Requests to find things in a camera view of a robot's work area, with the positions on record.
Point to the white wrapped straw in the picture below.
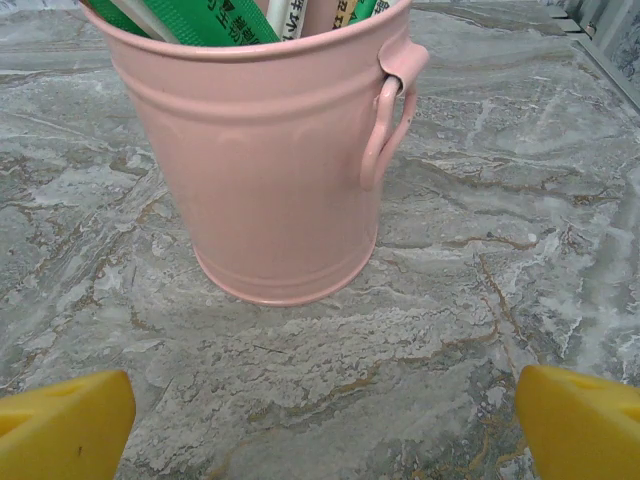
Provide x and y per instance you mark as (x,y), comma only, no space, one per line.
(285,20)
(145,20)

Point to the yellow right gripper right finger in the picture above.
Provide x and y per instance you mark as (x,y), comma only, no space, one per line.
(585,430)

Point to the pink metal bucket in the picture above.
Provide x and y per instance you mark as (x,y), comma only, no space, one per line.
(270,175)

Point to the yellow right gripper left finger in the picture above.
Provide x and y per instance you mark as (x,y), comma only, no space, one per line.
(60,430)

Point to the aluminium frame rail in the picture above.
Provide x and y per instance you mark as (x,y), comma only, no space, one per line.
(607,75)

